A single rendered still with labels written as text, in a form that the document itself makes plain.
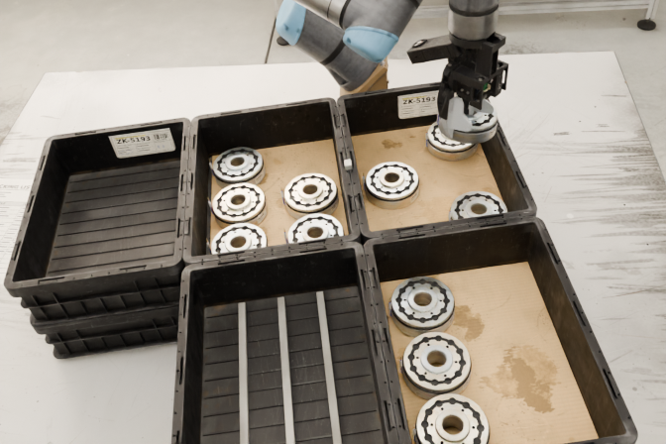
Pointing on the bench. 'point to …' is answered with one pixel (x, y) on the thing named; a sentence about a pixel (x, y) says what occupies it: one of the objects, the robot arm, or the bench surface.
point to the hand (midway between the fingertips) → (456, 123)
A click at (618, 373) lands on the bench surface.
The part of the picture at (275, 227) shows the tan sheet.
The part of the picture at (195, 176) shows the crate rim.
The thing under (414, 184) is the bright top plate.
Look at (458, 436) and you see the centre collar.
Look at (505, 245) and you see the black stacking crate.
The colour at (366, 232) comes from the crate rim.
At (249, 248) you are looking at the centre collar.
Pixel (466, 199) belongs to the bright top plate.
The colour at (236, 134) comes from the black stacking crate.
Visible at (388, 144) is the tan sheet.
